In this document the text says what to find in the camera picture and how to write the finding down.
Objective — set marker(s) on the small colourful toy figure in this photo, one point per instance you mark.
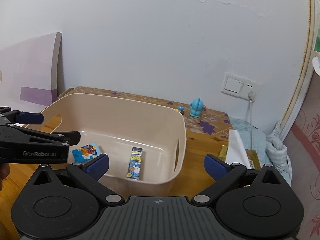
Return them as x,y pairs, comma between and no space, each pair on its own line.
180,109

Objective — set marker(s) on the gold tissue box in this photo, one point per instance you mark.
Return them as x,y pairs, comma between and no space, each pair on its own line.
235,152

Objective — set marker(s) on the floral patterned nightstand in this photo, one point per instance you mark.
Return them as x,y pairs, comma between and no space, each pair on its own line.
211,124

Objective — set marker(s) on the blue cartoon figurine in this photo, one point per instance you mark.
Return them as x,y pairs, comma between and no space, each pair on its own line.
196,108

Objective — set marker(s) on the beige plastic storage bin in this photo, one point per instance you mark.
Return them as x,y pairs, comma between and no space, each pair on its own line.
118,125

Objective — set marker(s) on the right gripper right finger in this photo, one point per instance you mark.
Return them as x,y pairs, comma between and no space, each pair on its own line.
226,177

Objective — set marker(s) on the cream door frame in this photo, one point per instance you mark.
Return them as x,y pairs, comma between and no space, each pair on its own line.
306,72

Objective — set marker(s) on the blue cartoon card pack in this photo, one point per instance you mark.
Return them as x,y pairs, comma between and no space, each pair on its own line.
86,153

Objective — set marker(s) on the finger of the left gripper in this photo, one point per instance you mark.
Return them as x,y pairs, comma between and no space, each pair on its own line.
71,137
26,118

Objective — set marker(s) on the person's left hand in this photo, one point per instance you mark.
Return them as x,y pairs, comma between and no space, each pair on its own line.
4,172

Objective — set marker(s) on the white wall switch socket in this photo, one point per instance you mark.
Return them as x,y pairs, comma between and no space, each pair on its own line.
239,87

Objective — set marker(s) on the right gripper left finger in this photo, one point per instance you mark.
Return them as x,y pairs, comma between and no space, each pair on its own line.
86,178

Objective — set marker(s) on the light blue blanket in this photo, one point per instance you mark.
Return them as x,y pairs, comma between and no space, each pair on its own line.
269,148

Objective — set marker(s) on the long blue cartoon box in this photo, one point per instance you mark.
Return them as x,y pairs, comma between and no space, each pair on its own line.
133,172

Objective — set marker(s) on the purple white board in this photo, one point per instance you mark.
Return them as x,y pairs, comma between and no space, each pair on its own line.
29,73

